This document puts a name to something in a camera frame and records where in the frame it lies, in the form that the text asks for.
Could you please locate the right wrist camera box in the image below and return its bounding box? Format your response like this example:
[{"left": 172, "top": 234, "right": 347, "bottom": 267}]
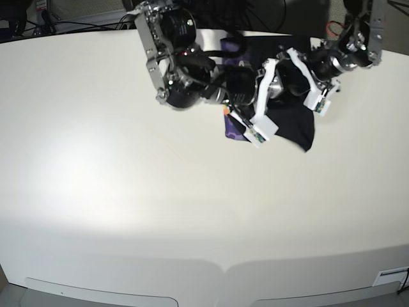
[{"left": 243, "top": 115, "right": 279, "bottom": 148}]

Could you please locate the white label sticker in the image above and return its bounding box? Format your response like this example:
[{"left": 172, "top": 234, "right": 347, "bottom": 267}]
[{"left": 373, "top": 268, "right": 408, "bottom": 287}]

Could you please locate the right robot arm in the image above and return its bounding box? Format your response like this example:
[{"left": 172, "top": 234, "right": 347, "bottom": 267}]
[{"left": 123, "top": 1, "right": 278, "bottom": 132}]

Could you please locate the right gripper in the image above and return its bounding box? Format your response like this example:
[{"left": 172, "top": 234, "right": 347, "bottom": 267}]
[{"left": 220, "top": 58, "right": 280, "bottom": 128}]

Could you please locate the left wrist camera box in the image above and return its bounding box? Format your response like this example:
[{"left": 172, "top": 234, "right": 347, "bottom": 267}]
[{"left": 304, "top": 90, "right": 331, "bottom": 116}]

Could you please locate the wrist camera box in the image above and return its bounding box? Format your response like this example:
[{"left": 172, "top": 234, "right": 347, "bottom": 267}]
[
  {"left": 304, "top": 90, "right": 331, "bottom": 116},
  {"left": 243, "top": 115, "right": 279, "bottom": 148}
]

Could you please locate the black T-shirt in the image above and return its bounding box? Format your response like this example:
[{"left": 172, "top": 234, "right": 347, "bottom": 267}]
[{"left": 222, "top": 35, "right": 315, "bottom": 152}]

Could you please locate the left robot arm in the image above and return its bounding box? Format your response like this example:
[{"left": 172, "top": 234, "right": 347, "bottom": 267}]
[{"left": 296, "top": 1, "right": 387, "bottom": 96}]

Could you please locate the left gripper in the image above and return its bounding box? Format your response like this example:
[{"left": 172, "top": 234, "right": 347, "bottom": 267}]
[{"left": 276, "top": 47, "right": 341, "bottom": 99}]

